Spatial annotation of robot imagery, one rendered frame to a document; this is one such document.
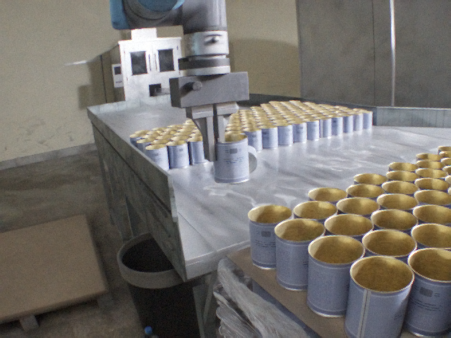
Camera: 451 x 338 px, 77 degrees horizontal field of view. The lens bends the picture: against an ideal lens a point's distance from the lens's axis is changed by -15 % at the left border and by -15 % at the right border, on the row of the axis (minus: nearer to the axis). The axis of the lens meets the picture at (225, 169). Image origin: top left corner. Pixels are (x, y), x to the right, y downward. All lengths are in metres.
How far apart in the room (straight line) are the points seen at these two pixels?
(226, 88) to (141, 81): 5.04
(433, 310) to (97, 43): 6.89
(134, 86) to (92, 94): 1.57
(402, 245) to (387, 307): 0.13
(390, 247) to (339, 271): 0.11
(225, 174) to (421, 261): 0.36
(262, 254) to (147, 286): 1.02
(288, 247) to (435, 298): 0.19
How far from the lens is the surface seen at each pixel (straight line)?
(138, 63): 5.58
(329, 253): 0.44
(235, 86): 0.57
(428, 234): 0.49
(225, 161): 0.58
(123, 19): 0.53
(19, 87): 6.95
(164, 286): 1.45
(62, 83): 6.90
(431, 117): 1.76
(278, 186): 0.85
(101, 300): 2.21
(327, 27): 4.08
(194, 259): 0.57
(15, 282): 2.59
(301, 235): 0.48
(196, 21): 0.55
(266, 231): 0.47
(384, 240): 0.46
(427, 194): 0.61
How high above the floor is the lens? 1.38
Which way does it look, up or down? 18 degrees down
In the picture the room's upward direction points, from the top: 4 degrees counter-clockwise
